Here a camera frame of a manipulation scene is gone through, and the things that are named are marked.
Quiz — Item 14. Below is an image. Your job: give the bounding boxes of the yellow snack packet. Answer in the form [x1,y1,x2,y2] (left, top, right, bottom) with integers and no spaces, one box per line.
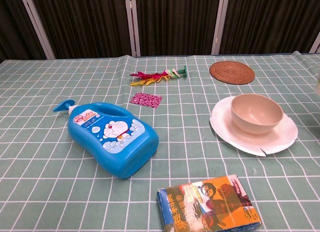
[156,174,263,232]

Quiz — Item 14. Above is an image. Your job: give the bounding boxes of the beige bowl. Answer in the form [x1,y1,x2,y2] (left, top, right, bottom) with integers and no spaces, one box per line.
[230,93,284,135]

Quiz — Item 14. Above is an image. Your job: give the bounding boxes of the dark pleated screen panel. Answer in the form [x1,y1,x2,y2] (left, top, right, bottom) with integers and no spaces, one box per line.
[219,0,320,55]
[134,0,223,58]
[0,0,48,63]
[29,0,134,60]

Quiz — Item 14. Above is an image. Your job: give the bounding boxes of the round woven rattan coaster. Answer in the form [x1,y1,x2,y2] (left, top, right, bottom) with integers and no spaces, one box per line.
[209,61,256,86]

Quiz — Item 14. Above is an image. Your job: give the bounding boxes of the pink patterned packet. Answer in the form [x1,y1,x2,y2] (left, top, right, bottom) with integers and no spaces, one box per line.
[129,92,164,109]

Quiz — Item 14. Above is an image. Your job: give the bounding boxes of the green checkered tablecloth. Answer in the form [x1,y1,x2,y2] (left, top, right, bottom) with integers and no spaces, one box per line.
[0,50,320,232]

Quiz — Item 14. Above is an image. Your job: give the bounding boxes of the white paper plate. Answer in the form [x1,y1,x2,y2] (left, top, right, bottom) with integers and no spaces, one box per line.
[209,95,299,157]

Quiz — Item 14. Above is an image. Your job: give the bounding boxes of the colourful feather shuttlecock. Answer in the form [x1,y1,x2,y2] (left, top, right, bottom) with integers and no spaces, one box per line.
[129,65,188,87]

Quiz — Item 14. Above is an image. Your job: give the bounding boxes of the blue cartoon detergent bottle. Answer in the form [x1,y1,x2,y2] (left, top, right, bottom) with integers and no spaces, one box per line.
[52,99,160,180]

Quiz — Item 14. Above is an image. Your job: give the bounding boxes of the white partition frame post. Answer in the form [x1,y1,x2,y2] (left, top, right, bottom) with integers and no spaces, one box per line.
[19,0,56,60]
[309,33,320,54]
[124,0,142,58]
[211,0,231,56]

